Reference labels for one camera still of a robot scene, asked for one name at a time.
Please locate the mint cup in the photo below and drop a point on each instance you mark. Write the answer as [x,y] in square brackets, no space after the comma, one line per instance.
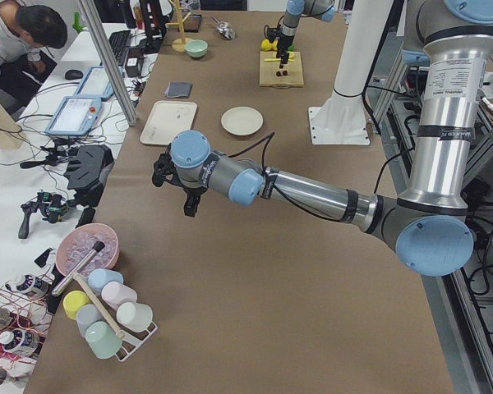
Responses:
[102,340]

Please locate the white rabbit tray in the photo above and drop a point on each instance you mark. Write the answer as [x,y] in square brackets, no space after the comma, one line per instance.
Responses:
[166,120]

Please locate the mint green bowl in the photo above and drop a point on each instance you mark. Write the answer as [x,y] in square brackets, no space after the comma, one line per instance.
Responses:
[197,48]

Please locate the blue cup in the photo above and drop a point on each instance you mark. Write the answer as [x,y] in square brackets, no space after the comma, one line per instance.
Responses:
[100,277]

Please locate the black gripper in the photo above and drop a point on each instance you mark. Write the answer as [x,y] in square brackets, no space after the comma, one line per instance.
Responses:
[190,193]
[285,42]

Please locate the steel scoop on table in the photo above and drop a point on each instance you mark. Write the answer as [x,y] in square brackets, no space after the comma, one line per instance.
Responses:
[224,28]

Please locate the pink cup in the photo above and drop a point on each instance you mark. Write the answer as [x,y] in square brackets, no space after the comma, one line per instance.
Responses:
[114,294]

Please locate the grey folded cloth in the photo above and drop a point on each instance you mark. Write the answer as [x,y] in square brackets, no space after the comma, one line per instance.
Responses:
[178,90]

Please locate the steel ice scoop in bowl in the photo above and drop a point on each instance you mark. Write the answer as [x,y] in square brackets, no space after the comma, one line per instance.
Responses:
[61,286]

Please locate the black computer mouse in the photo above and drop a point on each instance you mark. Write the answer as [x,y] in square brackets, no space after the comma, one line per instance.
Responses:
[73,74]

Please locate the black keyboard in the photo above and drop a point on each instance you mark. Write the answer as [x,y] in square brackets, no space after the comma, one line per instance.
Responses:
[119,44]

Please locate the grey cup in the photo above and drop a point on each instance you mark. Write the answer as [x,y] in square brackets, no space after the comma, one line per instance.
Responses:
[86,316]

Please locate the blue teach pendant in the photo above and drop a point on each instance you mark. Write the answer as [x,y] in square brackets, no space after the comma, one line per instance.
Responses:
[75,116]
[95,82]

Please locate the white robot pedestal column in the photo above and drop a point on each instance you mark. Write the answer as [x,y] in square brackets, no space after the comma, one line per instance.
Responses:
[370,21]

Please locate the blue teach pendant far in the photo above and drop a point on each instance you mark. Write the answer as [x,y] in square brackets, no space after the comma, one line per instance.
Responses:
[95,82]

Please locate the whole lemon near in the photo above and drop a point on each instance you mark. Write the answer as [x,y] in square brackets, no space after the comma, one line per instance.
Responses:
[266,45]

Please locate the wooden mug tree stand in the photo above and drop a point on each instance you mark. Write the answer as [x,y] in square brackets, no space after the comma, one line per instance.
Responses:
[179,44]

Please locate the beige round plate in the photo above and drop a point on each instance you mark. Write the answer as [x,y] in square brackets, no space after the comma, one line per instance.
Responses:
[242,121]

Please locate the pink bowl with ice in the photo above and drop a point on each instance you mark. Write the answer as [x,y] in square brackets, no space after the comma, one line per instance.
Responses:
[79,242]

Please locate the bamboo cutting board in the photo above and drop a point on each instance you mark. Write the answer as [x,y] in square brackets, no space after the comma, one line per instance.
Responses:
[267,73]

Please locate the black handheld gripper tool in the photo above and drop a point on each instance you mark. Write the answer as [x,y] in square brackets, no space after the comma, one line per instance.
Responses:
[52,206]

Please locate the blue teach pendant near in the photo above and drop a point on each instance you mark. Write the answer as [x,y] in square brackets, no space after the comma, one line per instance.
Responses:
[75,116]

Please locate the person in white shirt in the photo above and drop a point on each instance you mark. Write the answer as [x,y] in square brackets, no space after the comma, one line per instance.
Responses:
[25,29]

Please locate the aluminium frame post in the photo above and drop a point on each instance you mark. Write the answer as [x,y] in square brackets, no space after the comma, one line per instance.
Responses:
[89,13]

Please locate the yellow cup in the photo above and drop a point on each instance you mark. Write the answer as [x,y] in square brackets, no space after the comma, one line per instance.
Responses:
[73,301]

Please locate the white cup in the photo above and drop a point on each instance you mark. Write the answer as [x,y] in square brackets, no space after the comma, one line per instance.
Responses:
[135,316]

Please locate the black framed tray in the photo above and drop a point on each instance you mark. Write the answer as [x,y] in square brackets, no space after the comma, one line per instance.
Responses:
[192,23]

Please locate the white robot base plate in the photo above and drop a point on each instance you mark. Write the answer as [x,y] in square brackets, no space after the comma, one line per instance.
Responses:
[337,126]

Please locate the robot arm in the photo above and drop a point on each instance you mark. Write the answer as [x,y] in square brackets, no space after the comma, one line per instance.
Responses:
[425,225]
[296,9]

